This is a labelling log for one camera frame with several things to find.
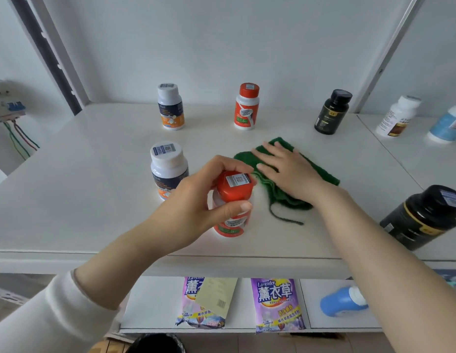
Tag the person's right hand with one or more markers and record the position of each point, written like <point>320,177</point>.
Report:
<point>297,176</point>

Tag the purple detergent bag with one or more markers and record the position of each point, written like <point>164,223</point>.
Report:
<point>277,305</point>
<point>189,312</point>

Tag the green cleaning cloth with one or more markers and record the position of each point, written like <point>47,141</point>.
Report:
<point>323,174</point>

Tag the white bottle light blue label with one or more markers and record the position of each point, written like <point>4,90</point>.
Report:
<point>446,124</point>

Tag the white metal shelving unit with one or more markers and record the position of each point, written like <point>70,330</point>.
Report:
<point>84,198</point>

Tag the white arm sleeve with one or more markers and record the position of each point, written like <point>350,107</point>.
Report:
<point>47,319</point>

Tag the white bottle brown label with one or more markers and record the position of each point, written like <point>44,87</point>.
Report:
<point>397,117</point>

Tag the black bottle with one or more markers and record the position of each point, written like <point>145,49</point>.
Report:
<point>419,216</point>
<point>331,113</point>

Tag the white bottle orange label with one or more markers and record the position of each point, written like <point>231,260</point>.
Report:
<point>171,108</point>
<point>167,165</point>

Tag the person's right forearm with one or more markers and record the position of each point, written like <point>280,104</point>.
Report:
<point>389,283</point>

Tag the black-lined trash bin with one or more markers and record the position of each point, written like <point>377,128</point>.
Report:
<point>156,345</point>

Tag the beige paper card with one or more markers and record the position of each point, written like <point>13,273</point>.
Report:
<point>217,295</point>

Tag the blue detergent container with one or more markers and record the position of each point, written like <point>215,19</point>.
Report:
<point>338,301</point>

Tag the red cap white bottle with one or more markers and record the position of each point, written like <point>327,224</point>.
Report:
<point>237,187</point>
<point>246,108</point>

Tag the electrical breaker box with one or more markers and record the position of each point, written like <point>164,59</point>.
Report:
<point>7,101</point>

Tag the person's left hand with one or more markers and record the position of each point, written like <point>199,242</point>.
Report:
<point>183,213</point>

